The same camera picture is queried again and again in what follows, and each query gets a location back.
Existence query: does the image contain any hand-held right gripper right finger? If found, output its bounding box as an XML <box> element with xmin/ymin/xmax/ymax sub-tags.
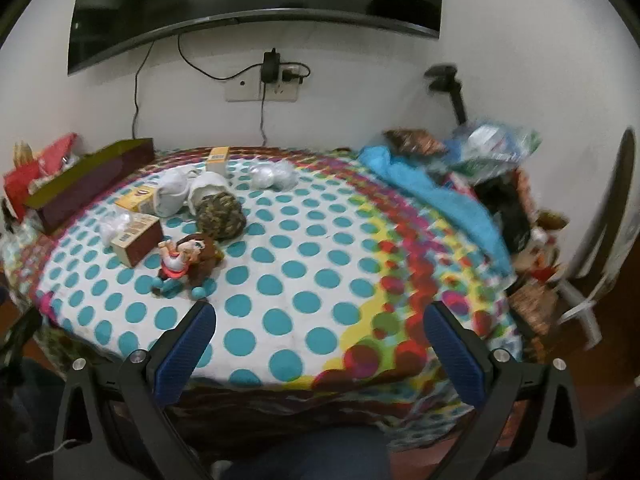
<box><xmin>422</xmin><ymin>301</ymin><xmax>588</xmax><ymax>480</ymax></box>

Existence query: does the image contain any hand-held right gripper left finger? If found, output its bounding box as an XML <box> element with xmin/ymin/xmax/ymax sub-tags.
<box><xmin>52</xmin><ymin>299</ymin><xmax>217</xmax><ymax>480</ymax></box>

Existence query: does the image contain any brown toy figure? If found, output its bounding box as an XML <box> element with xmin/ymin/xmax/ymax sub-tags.
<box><xmin>151</xmin><ymin>232</ymin><xmax>226</xmax><ymax>302</ymax></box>

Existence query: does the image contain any brown cardboard box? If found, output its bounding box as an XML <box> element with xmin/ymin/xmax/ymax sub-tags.
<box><xmin>111</xmin><ymin>213</ymin><xmax>164</xmax><ymax>267</ymax></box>

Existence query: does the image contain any camouflage sock ball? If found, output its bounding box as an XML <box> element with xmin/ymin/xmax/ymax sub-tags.
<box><xmin>195</xmin><ymin>194</ymin><xmax>247</xmax><ymax>250</ymax></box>

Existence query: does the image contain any small yellow box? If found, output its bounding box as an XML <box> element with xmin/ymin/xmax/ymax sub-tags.
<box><xmin>116</xmin><ymin>187</ymin><xmax>156</xmax><ymax>215</ymax></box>

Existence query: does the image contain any long maroon green box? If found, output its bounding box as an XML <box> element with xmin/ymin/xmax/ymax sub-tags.
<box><xmin>25</xmin><ymin>137</ymin><xmax>156</xmax><ymax>236</ymax></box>

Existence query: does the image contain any white plastic chair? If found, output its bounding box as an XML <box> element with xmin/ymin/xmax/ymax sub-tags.
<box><xmin>555</xmin><ymin>127</ymin><xmax>640</xmax><ymax>353</ymax></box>

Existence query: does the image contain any polka dot bedsheet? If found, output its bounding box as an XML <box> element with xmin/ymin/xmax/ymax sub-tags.
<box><xmin>0</xmin><ymin>146</ymin><xmax>526</xmax><ymax>451</ymax></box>

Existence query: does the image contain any blue towel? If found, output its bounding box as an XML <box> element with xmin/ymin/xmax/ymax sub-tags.
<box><xmin>357</xmin><ymin>146</ymin><xmax>513</xmax><ymax>278</ymax></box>

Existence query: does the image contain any black bag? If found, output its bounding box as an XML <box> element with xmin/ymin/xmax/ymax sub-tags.
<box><xmin>475</xmin><ymin>175</ymin><xmax>533</xmax><ymax>256</ymax></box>

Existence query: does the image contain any knotted white sock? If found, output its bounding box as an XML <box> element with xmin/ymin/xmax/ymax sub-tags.
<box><xmin>150</xmin><ymin>167</ymin><xmax>201</xmax><ymax>218</ymax></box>

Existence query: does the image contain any person's blue jeans leg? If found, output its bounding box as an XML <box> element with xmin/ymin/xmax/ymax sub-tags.
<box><xmin>240</xmin><ymin>425</ymin><xmax>391</xmax><ymax>480</ymax></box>

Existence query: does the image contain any yellow box with barcode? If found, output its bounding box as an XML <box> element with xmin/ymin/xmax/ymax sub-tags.
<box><xmin>207</xmin><ymin>146</ymin><xmax>231</xmax><ymax>177</ymax></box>

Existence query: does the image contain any brown patterned bag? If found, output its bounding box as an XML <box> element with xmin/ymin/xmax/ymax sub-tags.
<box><xmin>382</xmin><ymin>129</ymin><xmax>448</xmax><ymax>157</ymax></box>

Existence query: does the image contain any red packets pile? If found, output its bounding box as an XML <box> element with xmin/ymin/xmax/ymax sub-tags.
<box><xmin>2</xmin><ymin>132</ymin><xmax>81</xmax><ymax>221</ymax></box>

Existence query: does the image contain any black stand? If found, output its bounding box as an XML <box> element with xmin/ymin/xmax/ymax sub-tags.
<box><xmin>424</xmin><ymin>64</ymin><xmax>468</xmax><ymax>126</ymax></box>

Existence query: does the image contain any black power adapter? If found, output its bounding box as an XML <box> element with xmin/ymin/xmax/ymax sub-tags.
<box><xmin>261</xmin><ymin>48</ymin><xmax>282</xmax><ymax>83</ymax></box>

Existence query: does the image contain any black television cable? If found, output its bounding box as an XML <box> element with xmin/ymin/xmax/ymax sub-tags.
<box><xmin>131</xmin><ymin>42</ymin><xmax>156</xmax><ymax>141</ymax></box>

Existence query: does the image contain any white wall outlet plate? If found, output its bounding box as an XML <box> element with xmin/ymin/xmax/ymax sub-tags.
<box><xmin>225</xmin><ymin>64</ymin><xmax>307</xmax><ymax>103</ymax></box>

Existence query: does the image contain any black looped cable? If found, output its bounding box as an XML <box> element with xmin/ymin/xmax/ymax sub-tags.
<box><xmin>177</xmin><ymin>30</ymin><xmax>263</xmax><ymax>81</ymax></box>

